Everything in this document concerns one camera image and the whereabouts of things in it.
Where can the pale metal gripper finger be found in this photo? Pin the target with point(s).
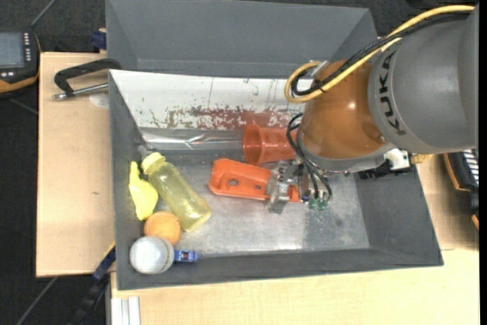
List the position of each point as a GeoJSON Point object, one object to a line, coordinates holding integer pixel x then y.
{"type": "Point", "coordinates": [281, 203]}
{"type": "Point", "coordinates": [273, 187]}

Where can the orange block with holes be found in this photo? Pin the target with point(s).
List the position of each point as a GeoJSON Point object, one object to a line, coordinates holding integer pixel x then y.
{"type": "Point", "coordinates": [236, 179]}

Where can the grey metal bin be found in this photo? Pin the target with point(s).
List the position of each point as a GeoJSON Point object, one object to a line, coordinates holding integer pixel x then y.
{"type": "Point", "coordinates": [247, 224]}

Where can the orange plastic cup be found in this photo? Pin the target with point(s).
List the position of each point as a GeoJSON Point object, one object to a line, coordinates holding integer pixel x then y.
{"type": "Point", "coordinates": [262, 145]}

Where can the clear yellow plastic bottle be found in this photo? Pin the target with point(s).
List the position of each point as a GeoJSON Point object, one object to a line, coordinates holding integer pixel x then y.
{"type": "Point", "coordinates": [179, 194]}

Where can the orange ball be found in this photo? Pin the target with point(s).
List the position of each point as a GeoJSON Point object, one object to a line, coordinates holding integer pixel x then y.
{"type": "Point", "coordinates": [163, 226]}

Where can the yellow soft toy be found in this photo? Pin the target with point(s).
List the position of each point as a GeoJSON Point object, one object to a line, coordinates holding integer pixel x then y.
{"type": "Point", "coordinates": [142, 194]}

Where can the white and grey ball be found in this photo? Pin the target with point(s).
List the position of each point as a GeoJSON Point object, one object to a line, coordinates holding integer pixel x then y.
{"type": "Point", "coordinates": [151, 255]}

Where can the pale cardboard board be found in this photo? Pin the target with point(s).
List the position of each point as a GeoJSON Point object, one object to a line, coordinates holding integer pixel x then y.
{"type": "Point", "coordinates": [72, 171]}

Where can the black cylinder on white bracket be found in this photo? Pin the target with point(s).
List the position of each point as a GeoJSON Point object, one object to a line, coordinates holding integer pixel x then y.
{"type": "Point", "coordinates": [395, 159]}

